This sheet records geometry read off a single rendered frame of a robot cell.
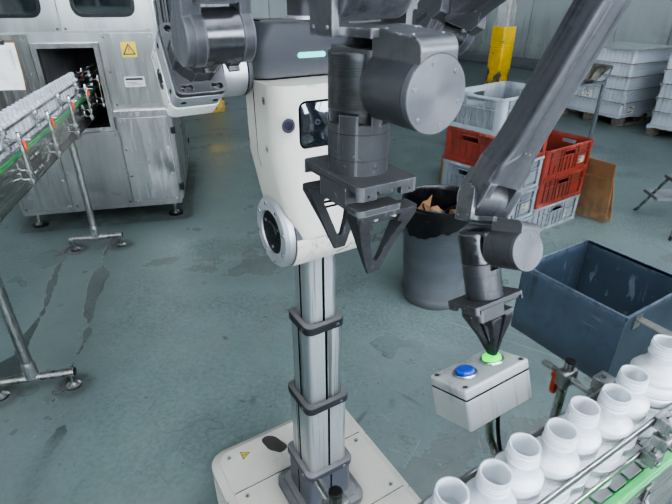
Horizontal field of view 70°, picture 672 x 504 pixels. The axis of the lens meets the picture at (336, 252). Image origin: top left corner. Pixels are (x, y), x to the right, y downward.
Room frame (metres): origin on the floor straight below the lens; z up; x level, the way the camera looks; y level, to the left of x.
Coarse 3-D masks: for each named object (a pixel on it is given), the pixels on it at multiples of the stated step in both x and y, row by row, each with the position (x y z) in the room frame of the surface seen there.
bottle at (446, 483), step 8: (440, 480) 0.35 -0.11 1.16; (448, 480) 0.35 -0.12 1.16; (456, 480) 0.35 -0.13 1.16; (440, 488) 0.35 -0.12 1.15; (448, 488) 0.35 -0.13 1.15; (456, 488) 0.35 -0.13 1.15; (464, 488) 0.34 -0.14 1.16; (432, 496) 0.34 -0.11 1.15; (440, 496) 0.35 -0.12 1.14; (448, 496) 0.35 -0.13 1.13; (456, 496) 0.35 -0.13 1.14; (464, 496) 0.34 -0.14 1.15
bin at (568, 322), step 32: (544, 256) 1.25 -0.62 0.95; (576, 256) 1.34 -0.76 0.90; (608, 256) 1.30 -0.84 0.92; (544, 288) 1.14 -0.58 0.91; (576, 288) 1.36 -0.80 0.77; (608, 288) 1.28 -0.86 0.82; (640, 288) 1.20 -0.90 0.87; (512, 320) 1.21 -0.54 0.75; (544, 320) 1.12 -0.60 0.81; (576, 320) 1.05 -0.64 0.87; (608, 320) 0.98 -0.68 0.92; (640, 320) 0.96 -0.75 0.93; (576, 352) 1.02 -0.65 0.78; (608, 352) 0.96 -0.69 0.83; (640, 352) 1.02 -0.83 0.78
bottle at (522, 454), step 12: (516, 444) 0.41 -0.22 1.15; (528, 444) 0.41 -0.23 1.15; (504, 456) 0.40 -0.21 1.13; (516, 456) 0.38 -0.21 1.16; (528, 456) 0.38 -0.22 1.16; (540, 456) 0.39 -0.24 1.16; (516, 468) 0.38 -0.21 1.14; (528, 468) 0.38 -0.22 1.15; (540, 468) 0.39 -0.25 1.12; (516, 480) 0.37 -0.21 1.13; (528, 480) 0.37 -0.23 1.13; (540, 480) 0.38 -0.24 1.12; (516, 492) 0.37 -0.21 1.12; (528, 492) 0.37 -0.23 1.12; (540, 492) 0.38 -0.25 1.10
